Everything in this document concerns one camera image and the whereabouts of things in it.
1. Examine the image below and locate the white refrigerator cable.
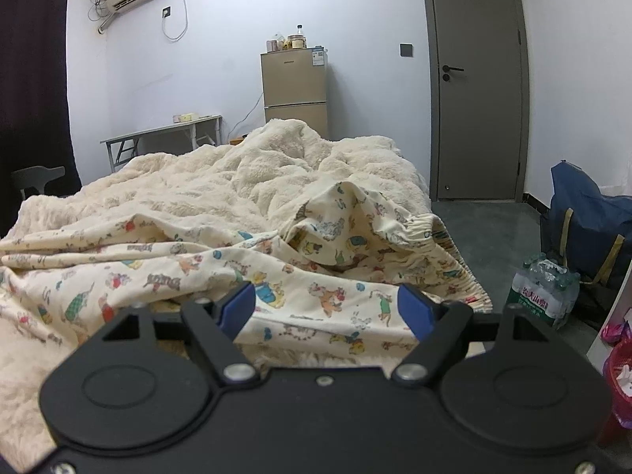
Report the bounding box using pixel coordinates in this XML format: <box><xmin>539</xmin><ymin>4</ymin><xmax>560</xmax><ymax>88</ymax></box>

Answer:
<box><xmin>227</xmin><ymin>91</ymin><xmax>263</xmax><ymax>140</ymax></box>

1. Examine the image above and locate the cream dog-print fitted sheet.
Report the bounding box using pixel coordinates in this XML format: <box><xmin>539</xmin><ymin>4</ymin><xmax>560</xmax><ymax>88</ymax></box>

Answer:
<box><xmin>0</xmin><ymin>181</ymin><xmax>495</xmax><ymax>362</ymax></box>

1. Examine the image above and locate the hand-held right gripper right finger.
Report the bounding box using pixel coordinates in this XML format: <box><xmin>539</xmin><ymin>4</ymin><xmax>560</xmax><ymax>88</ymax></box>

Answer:
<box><xmin>392</xmin><ymin>284</ymin><xmax>549</xmax><ymax>383</ymax></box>

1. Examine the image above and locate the dark grey plastic chair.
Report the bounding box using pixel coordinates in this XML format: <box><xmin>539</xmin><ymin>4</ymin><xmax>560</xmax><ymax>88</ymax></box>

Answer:
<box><xmin>11</xmin><ymin>165</ymin><xmax>66</xmax><ymax>202</ymax></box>

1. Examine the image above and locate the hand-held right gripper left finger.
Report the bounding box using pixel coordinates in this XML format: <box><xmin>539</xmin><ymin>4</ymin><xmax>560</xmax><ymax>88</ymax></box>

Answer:
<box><xmin>101</xmin><ymin>281</ymin><xmax>261</xmax><ymax>386</ymax></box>

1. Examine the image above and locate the cream fluffy blanket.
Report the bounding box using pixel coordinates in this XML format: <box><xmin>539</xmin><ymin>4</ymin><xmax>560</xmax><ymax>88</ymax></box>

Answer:
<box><xmin>0</xmin><ymin>118</ymin><xmax>431</xmax><ymax>455</ymax></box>

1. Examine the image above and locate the red plastic bin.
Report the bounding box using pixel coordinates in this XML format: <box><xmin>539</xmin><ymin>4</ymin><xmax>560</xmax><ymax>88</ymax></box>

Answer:
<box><xmin>602</xmin><ymin>340</ymin><xmax>632</xmax><ymax>430</ymax></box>

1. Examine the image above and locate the white air conditioner cable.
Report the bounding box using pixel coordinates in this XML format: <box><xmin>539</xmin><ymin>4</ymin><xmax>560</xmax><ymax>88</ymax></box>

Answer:
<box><xmin>162</xmin><ymin>0</ymin><xmax>190</xmax><ymax>41</ymax></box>

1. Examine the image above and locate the dark curtain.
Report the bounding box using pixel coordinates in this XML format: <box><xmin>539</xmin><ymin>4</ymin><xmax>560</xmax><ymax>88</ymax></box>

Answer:
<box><xmin>0</xmin><ymin>0</ymin><xmax>83</xmax><ymax>238</ymax></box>

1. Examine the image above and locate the blue storage bag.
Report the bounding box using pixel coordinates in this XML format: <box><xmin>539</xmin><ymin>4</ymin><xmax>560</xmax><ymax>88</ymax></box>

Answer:
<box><xmin>540</xmin><ymin>160</ymin><xmax>632</xmax><ymax>318</ymax></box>

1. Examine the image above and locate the gold two-door refrigerator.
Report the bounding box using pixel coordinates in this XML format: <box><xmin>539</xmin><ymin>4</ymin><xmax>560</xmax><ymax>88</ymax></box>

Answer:
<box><xmin>261</xmin><ymin>48</ymin><xmax>331</xmax><ymax>139</ymax></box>

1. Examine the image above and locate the grey room door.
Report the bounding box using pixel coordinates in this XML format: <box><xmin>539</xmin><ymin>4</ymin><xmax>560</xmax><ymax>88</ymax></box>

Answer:
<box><xmin>419</xmin><ymin>0</ymin><xmax>527</xmax><ymax>203</ymax></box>

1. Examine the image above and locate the white folding table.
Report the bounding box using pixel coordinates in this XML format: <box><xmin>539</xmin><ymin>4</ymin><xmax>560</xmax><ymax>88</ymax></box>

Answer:
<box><xmin>100</xmin><ymin>115</ymin><xmax>223</xmax><ymax>173</ymax></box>

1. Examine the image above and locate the green-wrapped water bottle pack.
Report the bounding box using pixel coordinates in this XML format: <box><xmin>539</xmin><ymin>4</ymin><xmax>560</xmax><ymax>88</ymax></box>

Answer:
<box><xmin>504</xmin><ymin>253</ymin><xmax>581</xmax><ymax>331</ymax></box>

